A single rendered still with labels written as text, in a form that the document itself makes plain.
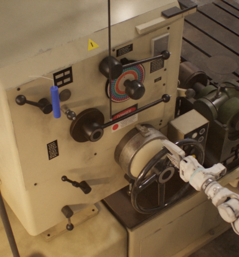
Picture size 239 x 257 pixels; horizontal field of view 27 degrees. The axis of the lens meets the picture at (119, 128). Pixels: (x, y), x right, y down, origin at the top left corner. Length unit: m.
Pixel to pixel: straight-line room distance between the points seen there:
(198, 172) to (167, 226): 1.20
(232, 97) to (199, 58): 0.76
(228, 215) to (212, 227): 1.73
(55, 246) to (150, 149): 0.90
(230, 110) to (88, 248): 1.01
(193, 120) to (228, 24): 1.45
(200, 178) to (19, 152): 0.64
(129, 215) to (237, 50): 1.29
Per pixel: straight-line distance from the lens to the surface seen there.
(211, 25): 3.56
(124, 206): 2.82
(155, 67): 1.96
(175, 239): 3.17
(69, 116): 1.73
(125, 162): 2.07
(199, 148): 2.07
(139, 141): 2.04
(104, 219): 2.79
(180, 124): 2.22
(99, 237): 2.72
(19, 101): 1.61
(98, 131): 1.84
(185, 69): 2.61
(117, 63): 1.74
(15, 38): 1.77
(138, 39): 1.83
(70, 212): 2.14
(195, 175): 1.81
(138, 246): 2.92
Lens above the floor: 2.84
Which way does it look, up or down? 43 degrees down
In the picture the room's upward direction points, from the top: straight up
